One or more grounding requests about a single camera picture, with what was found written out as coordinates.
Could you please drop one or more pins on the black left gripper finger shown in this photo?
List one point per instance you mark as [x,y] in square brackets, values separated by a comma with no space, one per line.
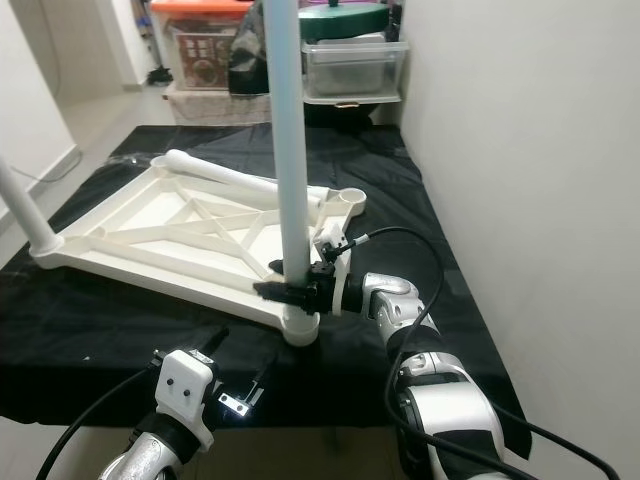
[213,341]
[263,380]

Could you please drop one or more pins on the cream plastic table top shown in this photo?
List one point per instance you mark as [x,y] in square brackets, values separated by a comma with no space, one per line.
[160,265]

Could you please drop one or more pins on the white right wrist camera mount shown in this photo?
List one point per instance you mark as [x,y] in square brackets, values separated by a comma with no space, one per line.
[338,290]

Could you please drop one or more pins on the green pot lid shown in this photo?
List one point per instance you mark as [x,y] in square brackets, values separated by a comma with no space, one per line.
[345,20]

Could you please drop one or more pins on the beige patterned bench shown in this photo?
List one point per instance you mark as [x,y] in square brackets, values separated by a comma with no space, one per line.
[210,105]

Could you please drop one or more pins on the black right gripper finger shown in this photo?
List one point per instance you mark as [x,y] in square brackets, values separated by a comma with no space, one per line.
[277,267]
[275,293]

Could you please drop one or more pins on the white plastic table leg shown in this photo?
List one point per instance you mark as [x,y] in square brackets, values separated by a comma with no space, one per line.
[30,215]
[285,120]
[220,172]

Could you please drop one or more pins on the dark floor mop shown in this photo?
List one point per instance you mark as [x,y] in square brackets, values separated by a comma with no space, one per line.
[160,75]

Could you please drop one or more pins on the black tablecloth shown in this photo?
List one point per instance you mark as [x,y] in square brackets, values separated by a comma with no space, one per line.
[120,340]

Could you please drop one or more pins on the small clear tape patch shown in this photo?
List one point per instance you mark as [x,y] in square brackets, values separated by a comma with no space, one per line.
[130,160]

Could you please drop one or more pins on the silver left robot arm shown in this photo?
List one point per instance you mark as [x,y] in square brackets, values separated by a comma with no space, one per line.
[155,455]

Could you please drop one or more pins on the clear box with orange lid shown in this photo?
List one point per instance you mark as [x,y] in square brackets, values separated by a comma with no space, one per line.
[200,60]

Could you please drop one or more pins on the clear plastic storage container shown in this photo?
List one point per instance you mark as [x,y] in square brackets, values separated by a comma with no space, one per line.
[355,68]

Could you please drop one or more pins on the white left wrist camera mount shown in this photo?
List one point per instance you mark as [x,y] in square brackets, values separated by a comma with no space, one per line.
[185,385]

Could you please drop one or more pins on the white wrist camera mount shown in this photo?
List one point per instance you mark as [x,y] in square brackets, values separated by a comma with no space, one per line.
[185,385]
[338,290]

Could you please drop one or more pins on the black round basin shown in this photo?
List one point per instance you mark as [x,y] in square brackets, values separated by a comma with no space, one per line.
[350,112]

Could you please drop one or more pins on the black plastic bag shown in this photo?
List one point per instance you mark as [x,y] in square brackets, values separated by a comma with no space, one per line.
[252,60]

